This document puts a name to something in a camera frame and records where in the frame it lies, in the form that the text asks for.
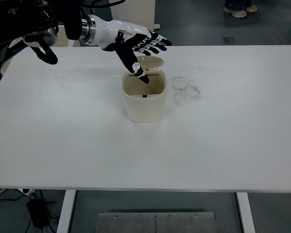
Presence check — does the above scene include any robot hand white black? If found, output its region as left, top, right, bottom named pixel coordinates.
left=88, top=14, right=173, bottom=85

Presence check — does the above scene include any cream plastic trash bin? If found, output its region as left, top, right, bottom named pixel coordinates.
left=121, top=55, right=168, bottom=124

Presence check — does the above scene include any large white waste bin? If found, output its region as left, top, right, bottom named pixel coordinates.
left=110, top=0, right=156, bottom=32

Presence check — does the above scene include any cream plastic crate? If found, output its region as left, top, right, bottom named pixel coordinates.
left=0, top=24, right=81, bottom=74

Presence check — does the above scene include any person's leg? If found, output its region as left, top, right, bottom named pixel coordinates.
left=223, top=0, right=247, bottom=18
left=242, top=0, right=258, bottom=13

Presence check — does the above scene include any white power strip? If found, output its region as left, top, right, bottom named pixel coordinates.
left=18, top=188, right=36, bottom=196

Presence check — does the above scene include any white table leg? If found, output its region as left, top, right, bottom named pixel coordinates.
left=56, top=190, right=77, bottom=233
left=236, top=192, right=257, bottom=233

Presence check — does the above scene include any black power adapter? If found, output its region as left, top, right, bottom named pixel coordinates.
left=26, top=198, right=48, bottom=229

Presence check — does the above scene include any grey metal plate with screws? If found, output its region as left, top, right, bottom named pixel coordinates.
left=97, top=212, right=216, bottom=233

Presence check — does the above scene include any black floor cable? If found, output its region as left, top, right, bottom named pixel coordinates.
left=0, top=189, right=59, bottom=220

